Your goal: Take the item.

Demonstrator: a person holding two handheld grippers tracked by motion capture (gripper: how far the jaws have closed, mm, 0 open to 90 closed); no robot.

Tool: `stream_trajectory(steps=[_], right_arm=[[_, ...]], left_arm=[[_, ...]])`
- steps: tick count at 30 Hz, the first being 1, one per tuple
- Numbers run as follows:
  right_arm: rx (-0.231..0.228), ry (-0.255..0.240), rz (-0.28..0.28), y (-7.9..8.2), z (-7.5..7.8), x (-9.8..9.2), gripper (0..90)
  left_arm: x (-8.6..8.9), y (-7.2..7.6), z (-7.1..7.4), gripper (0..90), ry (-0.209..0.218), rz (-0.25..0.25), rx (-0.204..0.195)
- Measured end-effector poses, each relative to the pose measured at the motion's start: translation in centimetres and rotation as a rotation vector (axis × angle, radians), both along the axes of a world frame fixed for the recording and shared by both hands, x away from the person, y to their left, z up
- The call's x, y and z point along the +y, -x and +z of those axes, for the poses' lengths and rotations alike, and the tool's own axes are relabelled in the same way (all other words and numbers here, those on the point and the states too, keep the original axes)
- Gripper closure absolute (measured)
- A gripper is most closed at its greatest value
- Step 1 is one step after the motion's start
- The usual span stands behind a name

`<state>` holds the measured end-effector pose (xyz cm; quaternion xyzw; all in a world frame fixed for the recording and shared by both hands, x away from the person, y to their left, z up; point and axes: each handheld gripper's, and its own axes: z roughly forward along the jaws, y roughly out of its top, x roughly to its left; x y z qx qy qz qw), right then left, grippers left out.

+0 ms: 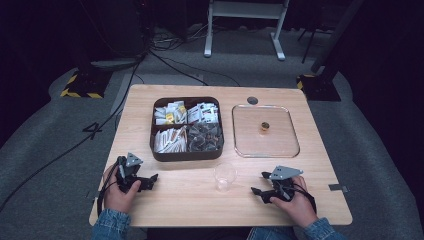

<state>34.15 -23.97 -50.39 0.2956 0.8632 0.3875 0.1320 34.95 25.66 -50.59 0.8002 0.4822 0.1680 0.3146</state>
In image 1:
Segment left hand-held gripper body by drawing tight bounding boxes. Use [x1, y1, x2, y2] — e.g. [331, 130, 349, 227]
[115, 152, 145, 194]

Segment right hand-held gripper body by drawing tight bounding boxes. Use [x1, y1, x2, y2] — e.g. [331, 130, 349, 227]
[261, 165, 304, 205]

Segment person's left hand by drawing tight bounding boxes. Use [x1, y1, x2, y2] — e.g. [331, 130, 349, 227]
[102, 164, 143, 215]

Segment person's right hand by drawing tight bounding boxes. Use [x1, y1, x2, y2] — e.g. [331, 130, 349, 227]
[269, 175, 320, 230]

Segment clear plastic tray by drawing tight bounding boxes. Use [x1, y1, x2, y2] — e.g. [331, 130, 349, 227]
[231, 103, 301, 159]

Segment clear plastic cup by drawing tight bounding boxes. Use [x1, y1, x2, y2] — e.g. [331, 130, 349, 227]
[213, 162, 239, 194]

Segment brown compartment box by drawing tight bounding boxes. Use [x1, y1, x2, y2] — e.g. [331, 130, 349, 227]
[149, 96, 225, 163]

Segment pile of white orange sticks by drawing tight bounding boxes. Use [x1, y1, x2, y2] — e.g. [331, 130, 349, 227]
[152, 125, 189, 155]

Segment person's leg in jeans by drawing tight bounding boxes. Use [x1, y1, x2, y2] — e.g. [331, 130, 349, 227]
[246, 226, 298, 240]

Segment grey tape strip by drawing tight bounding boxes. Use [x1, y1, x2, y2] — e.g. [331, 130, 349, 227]
[327, 183, 351, 194]

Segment pile of grey tea bags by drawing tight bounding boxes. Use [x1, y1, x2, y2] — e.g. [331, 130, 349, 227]
[186, 122, 224, 153]

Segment pile of white yellow packets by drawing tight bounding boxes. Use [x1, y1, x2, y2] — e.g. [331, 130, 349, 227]
[153, 100, 189, 126]

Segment pile of white red packets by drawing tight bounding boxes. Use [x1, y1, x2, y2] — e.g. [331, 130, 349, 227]
[186, 102, 220, 125]

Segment yellow black striped stand base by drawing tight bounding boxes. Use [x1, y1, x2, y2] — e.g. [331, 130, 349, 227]
[59, 68, 113, 100]
[296, 72, 342, 102]

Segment grey metal stand pole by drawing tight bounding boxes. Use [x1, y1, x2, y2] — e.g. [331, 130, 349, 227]
[311, 0, 365, 75]

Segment right hand-held gripper black cable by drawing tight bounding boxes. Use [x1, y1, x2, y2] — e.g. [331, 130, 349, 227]
[289, 181, 318, 215]

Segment hand-held gripper black cable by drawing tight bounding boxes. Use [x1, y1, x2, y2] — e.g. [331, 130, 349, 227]
[96, 161, 122, 217]
[289, 181, 318, 215]

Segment left hand-held gripper black cable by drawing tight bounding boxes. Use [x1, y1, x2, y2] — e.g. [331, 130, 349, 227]
[96, 161, 122, 217]

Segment long black floor cable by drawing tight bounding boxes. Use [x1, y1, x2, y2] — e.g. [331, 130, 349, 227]
[0, 49, 149, 213]

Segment thin black floor cable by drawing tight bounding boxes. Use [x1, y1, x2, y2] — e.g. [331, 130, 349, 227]
[148, 49, 242, 88]

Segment white metal table frame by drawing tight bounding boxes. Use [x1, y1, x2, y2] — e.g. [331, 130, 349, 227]
[203, 0, 291, 62]

